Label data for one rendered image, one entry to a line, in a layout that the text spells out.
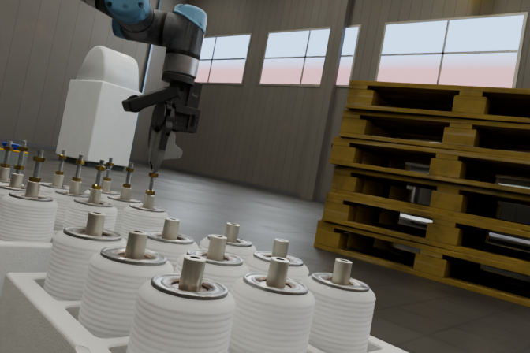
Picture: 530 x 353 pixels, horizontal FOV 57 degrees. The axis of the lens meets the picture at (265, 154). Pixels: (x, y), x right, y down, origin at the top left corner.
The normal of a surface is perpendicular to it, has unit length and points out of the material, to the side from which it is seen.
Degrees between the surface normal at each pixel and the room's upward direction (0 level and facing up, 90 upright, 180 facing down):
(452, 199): 90
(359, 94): 90
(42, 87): 90
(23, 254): 90
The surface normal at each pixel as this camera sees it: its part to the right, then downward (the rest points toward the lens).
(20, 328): -0.72, -0.16
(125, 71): 0.82, -0.04
